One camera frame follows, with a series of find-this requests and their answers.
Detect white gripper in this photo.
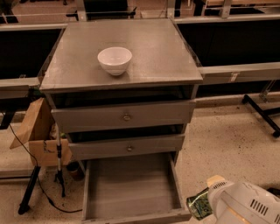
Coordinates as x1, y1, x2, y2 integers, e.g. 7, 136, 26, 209
206, 175, 280, 224

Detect grey middle drawer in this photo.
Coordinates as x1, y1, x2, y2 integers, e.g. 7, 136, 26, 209
69, 134, 185, 160

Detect grey top drawer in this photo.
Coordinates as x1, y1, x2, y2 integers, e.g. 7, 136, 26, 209
52, 100, 196, 133

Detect grey open bottom drawer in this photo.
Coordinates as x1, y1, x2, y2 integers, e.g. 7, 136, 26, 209
81, 153, 191, 224

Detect brass top drawer knob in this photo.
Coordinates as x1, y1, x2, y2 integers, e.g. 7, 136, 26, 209
122, 113, 131, 122

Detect grey wooden drawer cabinet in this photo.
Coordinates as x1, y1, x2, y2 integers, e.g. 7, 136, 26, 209
40, 19, 202, 224

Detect black caster wheel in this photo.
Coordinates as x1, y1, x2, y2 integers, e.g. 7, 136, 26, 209
268, 187, 280, 199

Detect black stand base right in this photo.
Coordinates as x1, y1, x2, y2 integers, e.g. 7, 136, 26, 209
241, 94, 280, 138

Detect dark round cup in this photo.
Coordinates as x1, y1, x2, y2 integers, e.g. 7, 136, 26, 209
66, 161, 84, 181

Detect white ceramic bowl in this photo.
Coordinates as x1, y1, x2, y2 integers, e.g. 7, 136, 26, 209
97, 47, 132, 76

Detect open cardboard box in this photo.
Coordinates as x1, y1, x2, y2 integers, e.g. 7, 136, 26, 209
10, 98, 58, 166

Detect black tripod stand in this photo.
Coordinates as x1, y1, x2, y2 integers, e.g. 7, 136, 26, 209
17, 124, 65, 215

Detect black floor cable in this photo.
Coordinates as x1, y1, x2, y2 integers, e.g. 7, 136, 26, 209
8, 123, 83, 214

